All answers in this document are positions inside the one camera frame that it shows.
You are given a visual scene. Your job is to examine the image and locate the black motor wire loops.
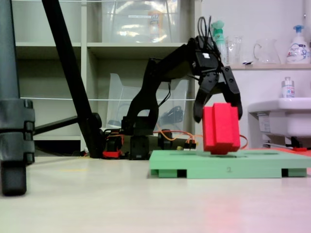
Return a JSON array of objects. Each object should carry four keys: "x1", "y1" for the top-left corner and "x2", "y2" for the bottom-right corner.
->
[{"x1": 197, "y1": 16, "x2": 221, "y2": 61}]

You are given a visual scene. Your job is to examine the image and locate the thin orange wire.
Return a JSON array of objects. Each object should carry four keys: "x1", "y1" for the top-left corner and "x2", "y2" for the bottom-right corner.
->
[{"x1": 155, "y1": 123, "x2": 248, "y2": 154}]

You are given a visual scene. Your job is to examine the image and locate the clear glass pitcher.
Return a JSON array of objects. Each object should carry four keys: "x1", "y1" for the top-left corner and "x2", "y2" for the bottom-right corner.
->
[{"x1": 253, "y1": 38, "x2": 282, "y2": 65}]

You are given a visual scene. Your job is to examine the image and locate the white soap pump bottle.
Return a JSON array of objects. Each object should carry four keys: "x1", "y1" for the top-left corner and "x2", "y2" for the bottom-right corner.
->
[{"x1": 286, "y1": 24, "x2": 311, "y2": 65}]

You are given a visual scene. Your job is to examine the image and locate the beige shelf unit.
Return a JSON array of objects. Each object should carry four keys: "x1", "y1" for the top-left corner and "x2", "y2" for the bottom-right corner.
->
[{"x1": 11, "y1": 0, "x2": 203, "y2": 156}]

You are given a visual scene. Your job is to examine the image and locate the green spray bottle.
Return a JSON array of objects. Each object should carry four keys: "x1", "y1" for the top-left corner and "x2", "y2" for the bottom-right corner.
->
[{"x1": 210, "y1": 20, "x2": 228, "y2": 65}]

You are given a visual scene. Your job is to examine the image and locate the red cross columnar block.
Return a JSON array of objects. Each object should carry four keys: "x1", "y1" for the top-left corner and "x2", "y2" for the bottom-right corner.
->
[{"x1": 202, "y1": 102, "x2": 241, "y2": 155}]

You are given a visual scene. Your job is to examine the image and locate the black tripod leg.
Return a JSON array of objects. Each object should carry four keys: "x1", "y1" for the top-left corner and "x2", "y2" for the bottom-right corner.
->
[{"x1": 41, "y1": 0, "x2": 103, "y2": 159}]

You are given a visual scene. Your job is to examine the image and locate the green shape hole board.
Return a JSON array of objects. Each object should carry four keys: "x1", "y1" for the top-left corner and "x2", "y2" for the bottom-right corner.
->
[{"x1": 148, "y1": 149, "x2": 311, "y2": 180}]

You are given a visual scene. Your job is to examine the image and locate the small white bottle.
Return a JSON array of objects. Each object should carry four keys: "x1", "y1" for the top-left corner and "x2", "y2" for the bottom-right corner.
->
[{"x1": 281, "y1": 77, "x2": 295, "y2": 99}]

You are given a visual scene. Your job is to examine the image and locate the red table clamp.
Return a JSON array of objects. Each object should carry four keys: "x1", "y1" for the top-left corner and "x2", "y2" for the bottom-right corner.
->
[{"x1": 102, "y1": 134, "x2": 123, "y2": 159}]

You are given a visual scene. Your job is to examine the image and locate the white sink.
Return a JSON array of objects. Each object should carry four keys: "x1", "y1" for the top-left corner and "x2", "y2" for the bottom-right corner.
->
[{"x1": 247, "y1": 97, "x2": 311, "y2": 144}]

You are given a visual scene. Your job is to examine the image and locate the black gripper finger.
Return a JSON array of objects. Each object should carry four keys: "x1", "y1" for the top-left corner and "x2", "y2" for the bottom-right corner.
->
[
  {"x1": 220, "y1": 66, "x2": 243, "y2": 120},
  {"x1": 193, "y1": 86, "x2": 215, "y2": 123}
]

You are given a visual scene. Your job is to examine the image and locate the clear plastic storage box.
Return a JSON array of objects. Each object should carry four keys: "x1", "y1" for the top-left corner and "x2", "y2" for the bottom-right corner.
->
[{"x1": 101, "y1": 0, "x2": 182, "y2": 44}]

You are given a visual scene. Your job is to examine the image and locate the clear glass cup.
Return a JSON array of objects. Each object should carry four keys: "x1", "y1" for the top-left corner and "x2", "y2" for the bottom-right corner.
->
[{"x1": 227, "y1": 35, "x2": 244, "y2": 65}]

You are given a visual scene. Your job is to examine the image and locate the notched black tripod column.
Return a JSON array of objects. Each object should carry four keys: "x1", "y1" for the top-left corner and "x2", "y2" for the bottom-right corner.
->
[{"x1": 0, "y1": 0, "x2": 35, "y2": 196}]

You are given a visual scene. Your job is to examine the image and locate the circuit board with wires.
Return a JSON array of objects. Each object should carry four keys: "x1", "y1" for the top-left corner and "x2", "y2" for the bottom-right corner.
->
[{"x1": 177, "y1": 137, "x2": 198, "y2": 150}]

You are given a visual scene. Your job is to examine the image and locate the clear open plastic container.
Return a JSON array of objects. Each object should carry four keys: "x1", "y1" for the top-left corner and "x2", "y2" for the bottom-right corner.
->
[{"x1": 106, "y1": 73, "x2": 190, "y2": 130}]

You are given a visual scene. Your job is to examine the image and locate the black tripod brace bar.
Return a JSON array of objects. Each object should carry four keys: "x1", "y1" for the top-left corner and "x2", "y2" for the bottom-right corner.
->
[{"x1": 34, "y1": 116, "x2": 79, "y2": 135}]

